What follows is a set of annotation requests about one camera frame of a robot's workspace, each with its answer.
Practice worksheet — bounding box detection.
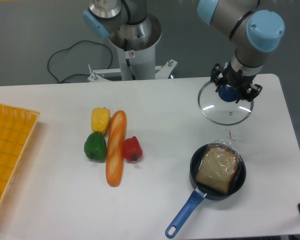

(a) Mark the black floor cable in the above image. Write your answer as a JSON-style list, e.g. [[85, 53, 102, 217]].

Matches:
[[47, 40, 114, 84]]

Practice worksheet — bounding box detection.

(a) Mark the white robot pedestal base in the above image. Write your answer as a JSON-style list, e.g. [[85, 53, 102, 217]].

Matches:
[[87, 13, 178, 83]]

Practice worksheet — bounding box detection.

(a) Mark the red toy bell pepper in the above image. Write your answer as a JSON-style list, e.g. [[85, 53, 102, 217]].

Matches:
[[123, 136, 143, 163]]

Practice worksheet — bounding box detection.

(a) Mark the glass pot lid blue knob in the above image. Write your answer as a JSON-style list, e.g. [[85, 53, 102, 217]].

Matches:
[[197, 80, 255, 126]]

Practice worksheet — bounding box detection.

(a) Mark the orange toy baguette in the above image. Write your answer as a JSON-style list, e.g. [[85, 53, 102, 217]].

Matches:
[[105, 110, 127, 187]]

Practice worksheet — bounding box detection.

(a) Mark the yellow toy bell pepper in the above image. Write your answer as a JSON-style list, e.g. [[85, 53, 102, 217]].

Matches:
[[91, 107, 111, 135]]

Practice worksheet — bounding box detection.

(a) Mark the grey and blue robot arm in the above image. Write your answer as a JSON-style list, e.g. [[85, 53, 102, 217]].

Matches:
[[82, 0, 285, 103]]

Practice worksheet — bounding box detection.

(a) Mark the green toy bell pepper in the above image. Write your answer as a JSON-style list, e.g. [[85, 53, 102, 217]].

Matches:
[[84, 132, 107, 162]]

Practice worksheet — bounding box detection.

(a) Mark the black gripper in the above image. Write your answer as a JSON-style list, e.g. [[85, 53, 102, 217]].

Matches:
[[210, 62, 263, 104]]

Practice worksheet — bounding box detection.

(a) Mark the yellow woven basket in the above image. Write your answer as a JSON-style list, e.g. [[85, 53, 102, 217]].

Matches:
[[0, 103, 40, 208]]

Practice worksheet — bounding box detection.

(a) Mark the black pan with blue handle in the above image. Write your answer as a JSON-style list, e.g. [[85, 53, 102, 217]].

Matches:
[[165, 142, 247, 239]]

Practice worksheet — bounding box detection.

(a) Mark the bagged slice of bread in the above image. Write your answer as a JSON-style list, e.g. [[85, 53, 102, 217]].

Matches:
[[194, 131, 242, 196]]

